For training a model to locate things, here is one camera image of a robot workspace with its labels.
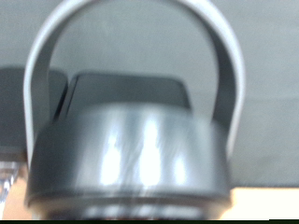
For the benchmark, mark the black Keurig coffee machine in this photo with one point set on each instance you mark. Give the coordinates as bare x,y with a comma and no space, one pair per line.
124,149

